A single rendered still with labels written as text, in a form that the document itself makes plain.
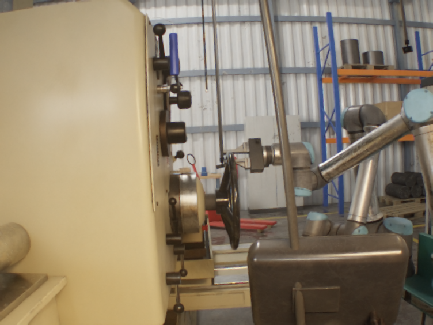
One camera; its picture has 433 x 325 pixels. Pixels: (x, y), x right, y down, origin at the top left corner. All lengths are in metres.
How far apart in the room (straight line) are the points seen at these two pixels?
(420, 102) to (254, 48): 8.04
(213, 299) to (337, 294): 1.40
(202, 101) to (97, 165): 8.00
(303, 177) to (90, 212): 0.87
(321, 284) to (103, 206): 0.53
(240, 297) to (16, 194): 1.47
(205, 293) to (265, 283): 1.36
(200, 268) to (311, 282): 1.17
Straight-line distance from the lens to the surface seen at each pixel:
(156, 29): 0.99
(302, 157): 1.51
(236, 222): 1.29
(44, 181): 0.99
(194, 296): 2.16
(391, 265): 0.81
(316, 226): 1.71
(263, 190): 8.38
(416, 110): 1.33
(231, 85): 8.94
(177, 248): 1.44
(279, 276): 0.80
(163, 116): 1.16
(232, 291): 2.16
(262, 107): 8.98
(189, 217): 1.36
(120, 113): 0.93
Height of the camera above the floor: 1.50
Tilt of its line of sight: 2 degrees down
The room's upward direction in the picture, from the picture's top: 3 degrees counter-clockwise
